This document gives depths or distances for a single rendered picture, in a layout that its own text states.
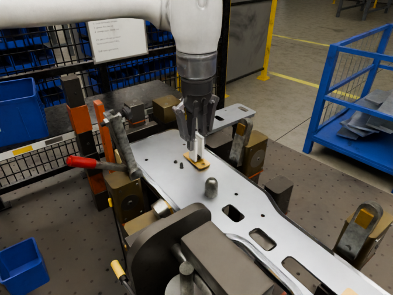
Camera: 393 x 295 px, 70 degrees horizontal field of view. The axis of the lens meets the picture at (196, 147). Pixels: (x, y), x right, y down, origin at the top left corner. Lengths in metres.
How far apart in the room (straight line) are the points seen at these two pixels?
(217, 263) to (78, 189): 0.95
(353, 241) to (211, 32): 0.49
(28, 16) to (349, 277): 0.74
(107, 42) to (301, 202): 0.94
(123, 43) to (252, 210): 0.80
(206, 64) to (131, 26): 0.60
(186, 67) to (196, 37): 0.07
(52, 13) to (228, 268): 0.54
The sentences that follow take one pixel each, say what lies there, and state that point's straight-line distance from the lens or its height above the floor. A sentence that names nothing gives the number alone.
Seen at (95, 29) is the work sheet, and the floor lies 1.26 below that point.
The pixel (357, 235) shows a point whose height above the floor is 1.04.
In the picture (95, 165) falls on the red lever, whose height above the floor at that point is 1.12.
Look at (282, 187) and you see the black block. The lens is 0.75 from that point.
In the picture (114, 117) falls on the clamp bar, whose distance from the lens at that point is 0.57.
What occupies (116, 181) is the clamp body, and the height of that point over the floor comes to 1.05.
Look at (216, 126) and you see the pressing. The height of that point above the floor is 1.00.
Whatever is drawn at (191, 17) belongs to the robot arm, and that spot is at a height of 1.38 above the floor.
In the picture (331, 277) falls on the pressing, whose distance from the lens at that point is 0.60.
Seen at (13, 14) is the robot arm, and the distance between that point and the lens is 0.63.
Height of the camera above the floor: 1.47
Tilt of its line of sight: 34 degrees down
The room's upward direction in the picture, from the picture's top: straight up
